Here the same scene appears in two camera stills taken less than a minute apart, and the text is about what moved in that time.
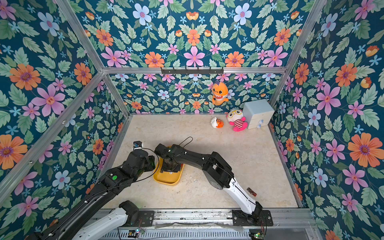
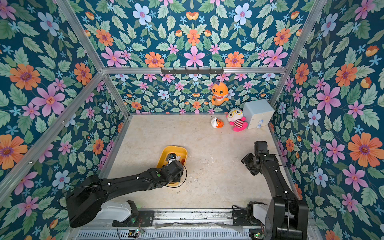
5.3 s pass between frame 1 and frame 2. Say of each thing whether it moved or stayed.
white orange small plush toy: stayed
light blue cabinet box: stayed
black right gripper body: moved
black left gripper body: moved
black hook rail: stayed
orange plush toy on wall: stayed
